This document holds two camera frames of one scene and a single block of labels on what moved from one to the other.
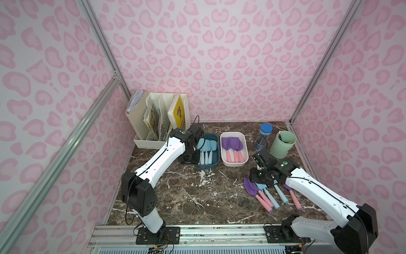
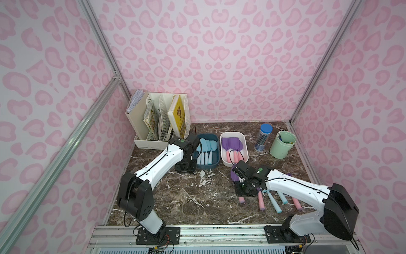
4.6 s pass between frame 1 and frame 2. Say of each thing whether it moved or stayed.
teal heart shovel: stayed
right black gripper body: moved
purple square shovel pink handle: stayed
